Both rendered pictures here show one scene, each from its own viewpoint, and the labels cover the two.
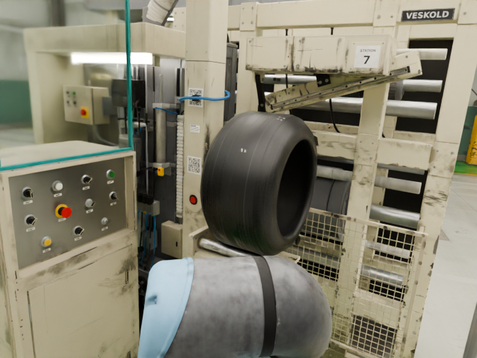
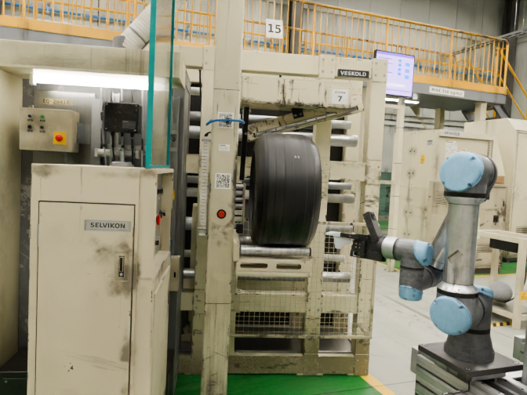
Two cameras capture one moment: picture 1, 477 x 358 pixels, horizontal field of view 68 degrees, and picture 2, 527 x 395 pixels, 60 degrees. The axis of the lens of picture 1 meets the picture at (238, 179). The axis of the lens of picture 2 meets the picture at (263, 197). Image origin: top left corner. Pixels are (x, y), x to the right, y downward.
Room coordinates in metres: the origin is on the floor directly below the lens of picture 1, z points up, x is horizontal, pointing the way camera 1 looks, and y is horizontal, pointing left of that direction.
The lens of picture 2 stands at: (-0.39, 1.31, 1.28)
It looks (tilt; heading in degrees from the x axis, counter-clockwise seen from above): 3 degrees down; 325
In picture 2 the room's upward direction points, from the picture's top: 3 degrees clockwise
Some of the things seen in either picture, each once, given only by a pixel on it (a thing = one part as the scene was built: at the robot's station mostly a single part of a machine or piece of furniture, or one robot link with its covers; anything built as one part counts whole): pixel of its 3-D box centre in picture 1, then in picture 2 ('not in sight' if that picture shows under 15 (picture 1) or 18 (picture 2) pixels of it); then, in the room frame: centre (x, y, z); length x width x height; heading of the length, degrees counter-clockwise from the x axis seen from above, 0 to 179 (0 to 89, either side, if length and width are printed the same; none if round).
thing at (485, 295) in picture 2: not in sight; (471, 303); (0.39, -0.09, 0.88); 0.13 x 0.12 x 0.14; 101
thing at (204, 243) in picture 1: (234, 252); (274, 250); (1.34, 0.00, 0.90); 0.35 x 0.05 x 0.05; 60
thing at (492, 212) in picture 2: not in sight; (465, 226); (3.21, -4.77, 0.62); 0.91 x 0.58 x 1.25; 75
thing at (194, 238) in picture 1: (216, 231); (235, 244); (1.55, 0.09, 0.90); 0.40 x 0.03 x 0.10; 150
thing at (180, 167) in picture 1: (184, 167); (205, 186); (1.59, 0.25, 1.19); 0.05 x 0.04 x 0.48; 150
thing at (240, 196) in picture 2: not in sight; (227, 208); (1.90, -0.06, 1.05); 0.20 x 0.15 x 0.30; 60
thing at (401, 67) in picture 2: not in sight; (393, 74); (3.59, -3.48, 2.60); 0.60 x 0.05 x 0.55; 75
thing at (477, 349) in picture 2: not in sight; (469, 338); (0.40, -0.10, 0.77); 0.15 x 0.15 x 0.10
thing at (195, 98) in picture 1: (204, 96); (225, 121); (1.57, 0.17, 1.51); 0.19 x 0.19 x 0.06; 60
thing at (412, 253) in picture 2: not in sight; (413, 252); (0.52, 0.06, 1.04); 0.11 x 0.08 x 0.09; 11
